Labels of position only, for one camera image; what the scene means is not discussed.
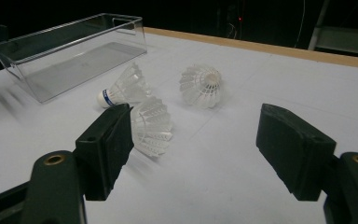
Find white shuttlecock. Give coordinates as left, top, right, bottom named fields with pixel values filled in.
left=96, top=62, right=153, bottom=109
left=178, top=63, right=223, bottom=110
left=130, top=96, right=174, bottom=158

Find white table cover sheet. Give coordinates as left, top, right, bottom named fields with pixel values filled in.
left=0, top=32, right=358, bottom=224

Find tangle of floor cables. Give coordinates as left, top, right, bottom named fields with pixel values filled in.
left=227, top=21, right=241, bottom=40

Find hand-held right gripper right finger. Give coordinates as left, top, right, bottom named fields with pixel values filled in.
left=255, top=103, right=337, bottom=202

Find clear plastic box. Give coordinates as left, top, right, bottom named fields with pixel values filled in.
left=0, top=12, right=148, bottom=105

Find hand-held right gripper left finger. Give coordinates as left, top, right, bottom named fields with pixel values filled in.
left=74, top=103, right=134, bottom=202

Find white metal stand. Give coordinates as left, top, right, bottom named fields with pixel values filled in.
left=307, top=0, right=358, bottom=59

